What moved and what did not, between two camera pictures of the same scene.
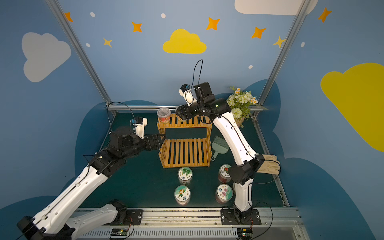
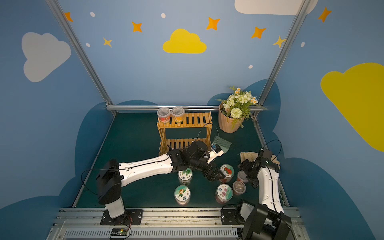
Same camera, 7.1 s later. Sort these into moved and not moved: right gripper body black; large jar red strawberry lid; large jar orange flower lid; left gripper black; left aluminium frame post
Moved: left gripper black; right gripper body black
Not moved: left aluminium frame post; large jar red strawberry lid; large jar orange flower lid
